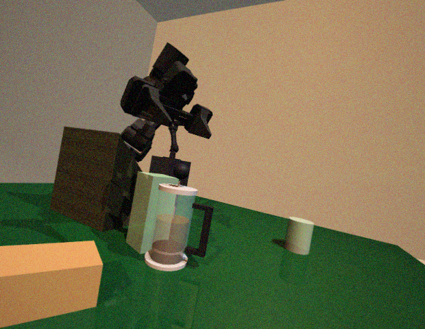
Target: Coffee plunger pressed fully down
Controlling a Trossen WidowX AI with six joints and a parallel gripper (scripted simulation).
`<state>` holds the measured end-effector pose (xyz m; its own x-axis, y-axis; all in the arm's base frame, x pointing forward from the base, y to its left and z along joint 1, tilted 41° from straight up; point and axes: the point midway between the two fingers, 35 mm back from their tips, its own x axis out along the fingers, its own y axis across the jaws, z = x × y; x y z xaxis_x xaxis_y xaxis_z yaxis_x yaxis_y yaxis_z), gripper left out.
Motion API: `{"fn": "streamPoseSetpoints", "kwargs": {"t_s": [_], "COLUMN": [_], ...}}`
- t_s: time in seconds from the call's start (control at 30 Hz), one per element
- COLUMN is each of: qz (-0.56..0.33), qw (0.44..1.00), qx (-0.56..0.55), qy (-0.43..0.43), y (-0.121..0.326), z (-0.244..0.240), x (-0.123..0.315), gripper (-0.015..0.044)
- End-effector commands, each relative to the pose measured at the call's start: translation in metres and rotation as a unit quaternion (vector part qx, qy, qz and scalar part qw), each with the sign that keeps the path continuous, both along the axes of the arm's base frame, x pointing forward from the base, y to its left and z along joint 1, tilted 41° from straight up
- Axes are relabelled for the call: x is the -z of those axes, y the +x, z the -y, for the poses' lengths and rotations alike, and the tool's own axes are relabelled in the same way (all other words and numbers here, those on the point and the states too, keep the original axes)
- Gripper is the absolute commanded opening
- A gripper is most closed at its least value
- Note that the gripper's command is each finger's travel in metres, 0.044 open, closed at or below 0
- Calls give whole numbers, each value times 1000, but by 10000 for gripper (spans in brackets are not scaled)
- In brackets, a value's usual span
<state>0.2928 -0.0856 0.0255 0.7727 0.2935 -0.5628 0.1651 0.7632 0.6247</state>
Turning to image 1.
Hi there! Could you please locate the pale green rectangular block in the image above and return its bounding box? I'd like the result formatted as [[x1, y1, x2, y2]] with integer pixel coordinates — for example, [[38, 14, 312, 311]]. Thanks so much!
[[126, 171, 179, 254]]

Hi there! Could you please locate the glass french press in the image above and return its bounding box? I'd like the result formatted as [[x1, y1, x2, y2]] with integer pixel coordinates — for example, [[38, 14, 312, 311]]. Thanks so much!
[[145, 163, 214, 271]]

